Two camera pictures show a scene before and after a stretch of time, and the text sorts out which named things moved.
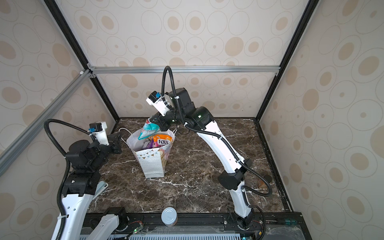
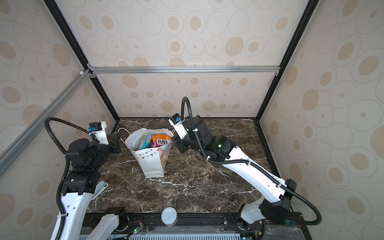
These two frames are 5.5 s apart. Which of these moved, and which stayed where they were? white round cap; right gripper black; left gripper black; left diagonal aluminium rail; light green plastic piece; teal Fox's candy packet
Moved: teal Fox's candy packet; right gripper black
Stayed: left gripper black; left diagonal aluminium rail; white round cap; light green plastic piece
